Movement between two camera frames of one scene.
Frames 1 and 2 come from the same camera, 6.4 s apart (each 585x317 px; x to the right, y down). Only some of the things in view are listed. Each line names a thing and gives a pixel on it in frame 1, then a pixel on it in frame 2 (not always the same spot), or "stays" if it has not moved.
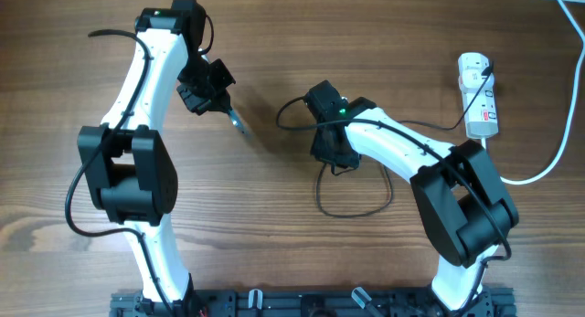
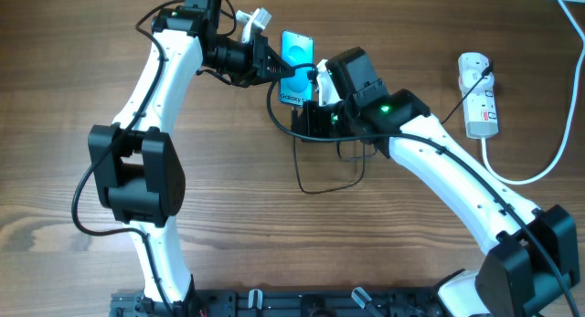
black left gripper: (215, 100) -> (262, 54)
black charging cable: (388, 172) -> (364, 157)
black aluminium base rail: (494, 301) stays
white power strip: (482, 119) stays
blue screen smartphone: (239, 124) -> (297, 49)
